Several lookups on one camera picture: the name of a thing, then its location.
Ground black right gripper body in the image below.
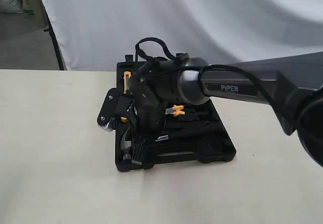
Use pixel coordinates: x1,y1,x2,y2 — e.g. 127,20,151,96
129,58,184,133

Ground black plastic tool case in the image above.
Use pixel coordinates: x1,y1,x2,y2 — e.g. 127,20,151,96
100,53,237,173

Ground orange handled pliers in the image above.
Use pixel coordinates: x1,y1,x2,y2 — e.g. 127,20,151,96
165,105,185,117

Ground black backdrop stand pole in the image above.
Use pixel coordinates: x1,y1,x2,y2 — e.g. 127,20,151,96
43,12,65,71

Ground white backdrop cloth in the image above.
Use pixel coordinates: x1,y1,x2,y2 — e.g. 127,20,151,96
42,0,322,71

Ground steel claw hammer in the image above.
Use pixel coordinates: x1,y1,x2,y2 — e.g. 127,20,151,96
120,130,228,163

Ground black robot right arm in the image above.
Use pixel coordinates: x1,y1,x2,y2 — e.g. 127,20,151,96
129,52,322,164

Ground yellow utility knife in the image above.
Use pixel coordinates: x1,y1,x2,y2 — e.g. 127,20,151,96
123,71,132,94

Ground brown cardboard box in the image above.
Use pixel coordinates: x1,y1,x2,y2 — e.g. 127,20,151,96
22,0,48,29

